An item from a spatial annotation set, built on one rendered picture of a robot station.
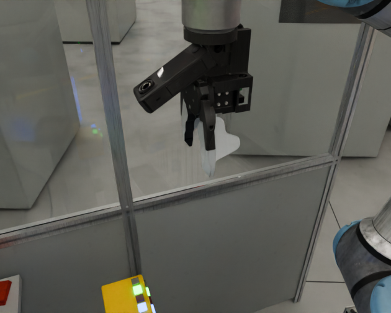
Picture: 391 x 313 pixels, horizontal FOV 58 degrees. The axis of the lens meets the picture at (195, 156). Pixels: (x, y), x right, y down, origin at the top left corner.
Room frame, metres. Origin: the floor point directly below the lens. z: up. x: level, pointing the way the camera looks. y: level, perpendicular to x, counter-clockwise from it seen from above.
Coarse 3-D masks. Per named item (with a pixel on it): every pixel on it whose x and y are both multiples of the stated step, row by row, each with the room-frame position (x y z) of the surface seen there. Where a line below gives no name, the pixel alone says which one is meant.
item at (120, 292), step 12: (108, 288) 0.50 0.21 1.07; (120, 288) 0.50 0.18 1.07; (132, 288) 0.50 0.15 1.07; (144, 288) 0.51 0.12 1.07; (108, 300) 0.47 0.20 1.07; (120, 300) 0.47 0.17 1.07; (132, 300) 0.47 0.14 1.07; (108, 312) 0.44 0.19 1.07; (120, 312) 0.44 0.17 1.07; (132, 312) 0.44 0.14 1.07; (144, 312) 0.44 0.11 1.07
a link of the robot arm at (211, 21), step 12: (192, 0) 0.44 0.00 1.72; (204, 0) 0.44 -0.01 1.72; (216, 0) 0.43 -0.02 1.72; (228, 0) 0.44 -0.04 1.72; (240, 0) 0.46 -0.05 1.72; (192, 12) 0.44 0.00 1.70; (204, 12) 0.44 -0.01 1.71; (216, 12) 0.43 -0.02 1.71; (228, 12) 0.44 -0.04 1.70; (240, 12) 0.46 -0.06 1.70; (192, 24) 0.44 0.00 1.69; (204, 24) 0.43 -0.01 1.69; (216, 24) 0.43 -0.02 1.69; (228, 24) 0.44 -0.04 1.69
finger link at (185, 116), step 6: (186, 108) 0.49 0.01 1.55; (186, 114) 0.49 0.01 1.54; (192, 114) 0.48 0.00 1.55; (216, 114) 0.52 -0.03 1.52; (186, 120) 0.49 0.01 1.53; (192, 120) 0.49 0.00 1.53; (198, 120) 0.51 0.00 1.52; (186, 126) 0.49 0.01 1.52; (192, 126) 0.50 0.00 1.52; (186, 132) 0.50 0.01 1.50; (192, 132) 0.50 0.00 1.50; (186, 138) 0.50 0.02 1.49; (192, 138) 0.50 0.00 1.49
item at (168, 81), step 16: (192, 48) 0.47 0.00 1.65; (176, 64) 0.45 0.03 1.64; (192, 64) 0.44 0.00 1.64; (208, 64) 0.44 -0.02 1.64; (144, 80) 0.45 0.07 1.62; (160, 80) 0.44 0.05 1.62; (176, 80) 0.43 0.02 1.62; (192, 80) 0.44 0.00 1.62; (144, 96) 0.42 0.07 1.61; (160, 96) 0.42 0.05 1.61
